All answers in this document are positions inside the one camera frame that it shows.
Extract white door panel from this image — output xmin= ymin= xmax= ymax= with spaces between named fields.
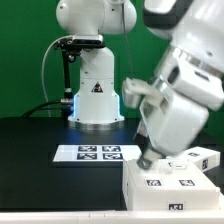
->
xmin=159 ymin=159 xmax=216 ymax=191
xmin=123 ymin=159 xmax=177 ymax=194

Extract white cabinet body box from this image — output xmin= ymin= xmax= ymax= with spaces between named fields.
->
xmin=121 ymin=159 xmax=221 ymax=212

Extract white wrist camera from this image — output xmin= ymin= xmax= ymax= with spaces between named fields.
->
xmin=122 ymin=78 xmax=163 ymax=108

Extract white L-shaped fence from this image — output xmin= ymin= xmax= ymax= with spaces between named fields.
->
xmin=0 ymin=193 xmax=224 ymax=224

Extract black camera on stand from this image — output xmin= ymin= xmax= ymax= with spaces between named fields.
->
xmin=53 ymin=35 xmax=105 ymax=119

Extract grey camera cable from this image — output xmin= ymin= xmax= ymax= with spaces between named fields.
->
xmin=40 ymin=35 xmax=73 ymax=118

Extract white door panel front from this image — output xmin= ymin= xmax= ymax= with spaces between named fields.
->
xmin=123 ymin=159 xmax=177 ymax=194

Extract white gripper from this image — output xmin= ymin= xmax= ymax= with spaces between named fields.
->
xmin=137 ymin=89 xmax=209 ymax=170

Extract black base cables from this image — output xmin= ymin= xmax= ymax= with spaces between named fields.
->
xmin=21 ymin=98 xmax=75 ymax=119

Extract white marker sheet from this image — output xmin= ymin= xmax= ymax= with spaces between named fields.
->
xmin=53 ymin=145 xmax=141 ymax=162

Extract white cabinet top block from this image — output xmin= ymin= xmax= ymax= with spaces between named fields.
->
xmin=175 ymin=146 xmax=221 ymax=172

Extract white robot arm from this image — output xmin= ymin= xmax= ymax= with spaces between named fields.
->
xmin=56 ymin=0 xmax=224 ymax=170

